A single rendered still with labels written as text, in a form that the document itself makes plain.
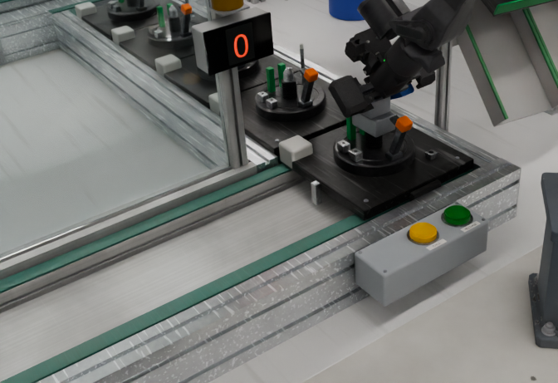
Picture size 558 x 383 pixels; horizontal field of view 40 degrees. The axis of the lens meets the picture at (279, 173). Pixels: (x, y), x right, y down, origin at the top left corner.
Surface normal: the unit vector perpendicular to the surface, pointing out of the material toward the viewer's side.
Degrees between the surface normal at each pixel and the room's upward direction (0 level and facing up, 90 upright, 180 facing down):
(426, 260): 90
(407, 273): 90
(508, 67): 45
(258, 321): 90
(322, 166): 0
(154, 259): 0
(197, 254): 0
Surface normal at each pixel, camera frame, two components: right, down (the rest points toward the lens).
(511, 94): 0.23, -0.27
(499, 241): -0.07, -0.84
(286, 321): 0.56, 0.40
